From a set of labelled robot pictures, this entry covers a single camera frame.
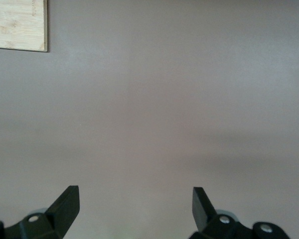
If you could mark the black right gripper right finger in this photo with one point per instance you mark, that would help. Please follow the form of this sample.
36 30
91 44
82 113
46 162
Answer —
214 229

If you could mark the bamboo cutting board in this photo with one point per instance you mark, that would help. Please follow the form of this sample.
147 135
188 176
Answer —
15 25

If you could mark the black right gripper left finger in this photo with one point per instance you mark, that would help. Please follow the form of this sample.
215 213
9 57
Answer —
52 224

